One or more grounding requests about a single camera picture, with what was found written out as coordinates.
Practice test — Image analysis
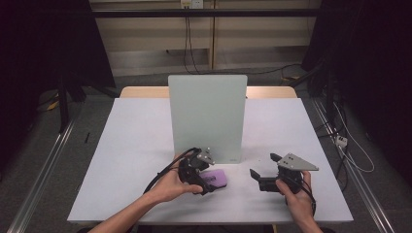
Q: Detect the white floor cable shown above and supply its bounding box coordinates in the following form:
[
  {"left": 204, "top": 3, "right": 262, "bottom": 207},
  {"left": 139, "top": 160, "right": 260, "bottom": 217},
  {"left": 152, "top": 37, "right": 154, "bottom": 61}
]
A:
[{"left": 332, "top": 102, "right": 376, "bottom": 174}]

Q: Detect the black hanging cable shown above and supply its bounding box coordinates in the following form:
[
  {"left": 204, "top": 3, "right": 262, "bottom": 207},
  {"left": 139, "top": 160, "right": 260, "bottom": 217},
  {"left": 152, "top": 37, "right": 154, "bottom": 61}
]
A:
[
  {"left": 188, "top": 16, "right": 202, "bottom": 75},
  {"left": 183, "top": 16, "right": 196, "bottom": 76}
]

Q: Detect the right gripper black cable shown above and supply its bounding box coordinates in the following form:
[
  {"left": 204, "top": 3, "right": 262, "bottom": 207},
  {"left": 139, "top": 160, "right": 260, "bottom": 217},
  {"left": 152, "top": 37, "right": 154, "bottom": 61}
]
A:
[{"left": 300, "top": 180, "right": 318, "bottom": 217}]

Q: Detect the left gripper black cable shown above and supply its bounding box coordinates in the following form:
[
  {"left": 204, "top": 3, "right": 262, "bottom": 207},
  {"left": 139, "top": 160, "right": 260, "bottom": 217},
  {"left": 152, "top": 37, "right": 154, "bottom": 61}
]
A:
[{"left": 143, "top": 147, "right": 201, "bottom": 195}]

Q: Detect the metal floor rail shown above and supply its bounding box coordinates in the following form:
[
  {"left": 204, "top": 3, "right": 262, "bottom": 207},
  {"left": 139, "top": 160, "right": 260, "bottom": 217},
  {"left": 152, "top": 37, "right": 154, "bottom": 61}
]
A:
[
  {"left": 6, "top": 117, "right": 76, "bottom": 233},
  {"left": 311, "top": 96, "right": 396, "bottom": 233}
]

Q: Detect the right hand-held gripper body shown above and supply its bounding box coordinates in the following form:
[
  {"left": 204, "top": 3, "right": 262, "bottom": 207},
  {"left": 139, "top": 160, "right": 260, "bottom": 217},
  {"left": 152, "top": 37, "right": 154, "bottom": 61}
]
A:
[{"left": 257, "top": 152, "right": 320, "bottom": 195}]

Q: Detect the person's right hand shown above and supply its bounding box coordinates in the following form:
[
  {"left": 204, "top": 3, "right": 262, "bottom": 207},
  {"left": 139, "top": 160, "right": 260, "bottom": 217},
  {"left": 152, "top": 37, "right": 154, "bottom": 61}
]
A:
[{"left": 275, "top": 171, "right": 318, "bottom": 222}]

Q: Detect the frosted white standing board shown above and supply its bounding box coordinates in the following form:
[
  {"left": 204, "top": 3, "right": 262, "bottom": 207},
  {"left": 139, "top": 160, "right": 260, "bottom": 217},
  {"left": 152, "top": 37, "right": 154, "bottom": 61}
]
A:
[{"left": 167, "top": 74, "right": 249, "bottom": 165}]

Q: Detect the white power adapter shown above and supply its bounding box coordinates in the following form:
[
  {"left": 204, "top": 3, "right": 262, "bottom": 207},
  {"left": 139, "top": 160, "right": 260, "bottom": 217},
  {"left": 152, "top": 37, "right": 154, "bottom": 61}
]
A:
[{"left": 334, "top": 134, "right": 349, "bottom": 149}]

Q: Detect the black horizontal frame bar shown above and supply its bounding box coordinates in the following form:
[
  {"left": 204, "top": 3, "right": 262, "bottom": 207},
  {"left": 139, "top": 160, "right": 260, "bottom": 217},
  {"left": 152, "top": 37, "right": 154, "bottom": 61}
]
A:
[{"left": 91, "top": 8, "right": 325, "bottom": 18}]

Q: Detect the purple eraser pad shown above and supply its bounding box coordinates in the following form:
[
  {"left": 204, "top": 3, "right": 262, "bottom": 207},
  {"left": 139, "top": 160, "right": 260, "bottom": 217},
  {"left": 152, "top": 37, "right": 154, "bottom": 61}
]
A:
[{"left": 198, "top": 168, "right": 228, "bottom": 192}]

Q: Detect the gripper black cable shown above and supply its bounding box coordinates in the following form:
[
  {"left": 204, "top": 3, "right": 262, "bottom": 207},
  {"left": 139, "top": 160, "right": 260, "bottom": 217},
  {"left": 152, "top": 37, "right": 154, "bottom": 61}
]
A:
[
  {"left": 143, "top": 147, "right": 201, "bottom": 195},
  {"left": 300, "top": 180, "right": 318, "bottom": 217}
]

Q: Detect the white wall socket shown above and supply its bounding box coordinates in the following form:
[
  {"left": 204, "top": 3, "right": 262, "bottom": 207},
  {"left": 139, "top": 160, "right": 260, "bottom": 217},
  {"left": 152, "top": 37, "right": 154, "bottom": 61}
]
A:
[{"left": 180, "top": 0, "right": 205, "bottom": 10}]

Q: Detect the black curtain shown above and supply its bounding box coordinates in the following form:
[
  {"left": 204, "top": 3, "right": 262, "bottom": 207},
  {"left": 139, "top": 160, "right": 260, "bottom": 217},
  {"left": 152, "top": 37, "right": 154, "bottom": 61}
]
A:
[
  {"left": 0, "top": 0, "right": 117, "bottom": 183},
  {"left": 300, "top": 0, "right": 412, "bottom": 188}
]

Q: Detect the person's left hand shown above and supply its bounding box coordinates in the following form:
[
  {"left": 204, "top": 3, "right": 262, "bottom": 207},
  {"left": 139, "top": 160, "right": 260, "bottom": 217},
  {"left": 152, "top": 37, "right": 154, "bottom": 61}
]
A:
[{"left": 147, "top": 159, "right": 203, "bottom": 206}]

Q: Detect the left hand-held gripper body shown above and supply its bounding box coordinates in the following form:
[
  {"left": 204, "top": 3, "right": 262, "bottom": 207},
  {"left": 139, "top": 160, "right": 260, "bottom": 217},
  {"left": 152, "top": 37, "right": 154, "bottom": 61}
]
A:
[{"left": 178, "top": 147, "right": 217, "bottom": 195}]

